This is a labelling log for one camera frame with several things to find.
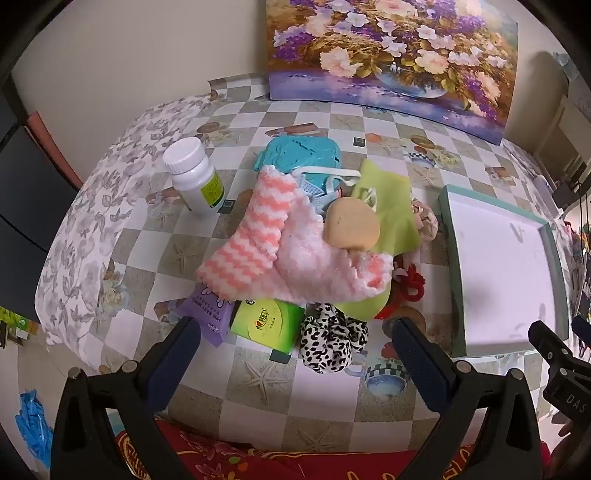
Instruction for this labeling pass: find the person's right hand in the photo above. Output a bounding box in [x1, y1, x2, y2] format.
[549, 412, 591, 480]

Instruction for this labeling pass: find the dark cabinet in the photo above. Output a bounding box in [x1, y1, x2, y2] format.
[0, 74, 81, 324]

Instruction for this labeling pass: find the leopard print scrunchie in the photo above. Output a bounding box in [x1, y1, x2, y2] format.
[299, 302, 370, 377]

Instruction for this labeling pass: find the purple cartoon tissue packet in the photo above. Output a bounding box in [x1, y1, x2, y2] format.
[187, 284, 238, 348]

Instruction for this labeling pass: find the beige floral scrunchie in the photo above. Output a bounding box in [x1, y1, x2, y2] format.
[409, 198, 440, 241]

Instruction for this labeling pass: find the yellow sponge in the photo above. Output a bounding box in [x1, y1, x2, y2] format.
[323, 196, 382, 252]

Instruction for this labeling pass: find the checkered printed tablecloth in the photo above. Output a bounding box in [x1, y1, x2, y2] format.
[99, 74, 568, 450]

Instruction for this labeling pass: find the blue plastic glove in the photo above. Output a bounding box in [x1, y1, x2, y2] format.
[15, 389, 55, 467]

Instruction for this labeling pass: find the floral canvas painting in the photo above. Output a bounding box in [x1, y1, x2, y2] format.
[265, 0, 525, 146]

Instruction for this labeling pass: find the green tissue packet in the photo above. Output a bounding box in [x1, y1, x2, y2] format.
[229, 298, 305, 355]

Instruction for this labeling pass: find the white pill bottle green label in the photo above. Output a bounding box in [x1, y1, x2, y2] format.
[161, 137, 226, 217]

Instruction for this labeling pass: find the white power strip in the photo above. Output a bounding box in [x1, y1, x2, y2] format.
[531, 174, 561, 215]

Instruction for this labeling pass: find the white box with teal rim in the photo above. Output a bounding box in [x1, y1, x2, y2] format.
[438, 184, 571, 358]

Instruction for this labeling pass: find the red pink pipe cleaner flower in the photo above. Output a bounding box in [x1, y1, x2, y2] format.
[392, 263, 428, 303]

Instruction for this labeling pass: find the blue face mask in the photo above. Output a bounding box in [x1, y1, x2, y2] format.
[290, 168, 362, 208]

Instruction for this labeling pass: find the turquoise plastic pack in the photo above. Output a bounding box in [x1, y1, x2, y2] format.
[254, 135, 343, 185]

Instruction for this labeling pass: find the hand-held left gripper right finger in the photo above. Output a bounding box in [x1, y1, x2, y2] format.
[392, 316, 543, 480]

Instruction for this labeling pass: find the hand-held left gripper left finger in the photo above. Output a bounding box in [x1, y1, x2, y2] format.
[50, 315, 202, 480]

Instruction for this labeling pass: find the black charger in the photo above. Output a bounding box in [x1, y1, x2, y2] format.
[551, 182, 580, 208]

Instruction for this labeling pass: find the pink white striped fluffy cloth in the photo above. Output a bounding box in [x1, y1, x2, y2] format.
[195, 166, 394, 306]

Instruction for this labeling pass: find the lime green cloth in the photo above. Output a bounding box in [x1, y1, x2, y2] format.
[339, 159, 421, 321]

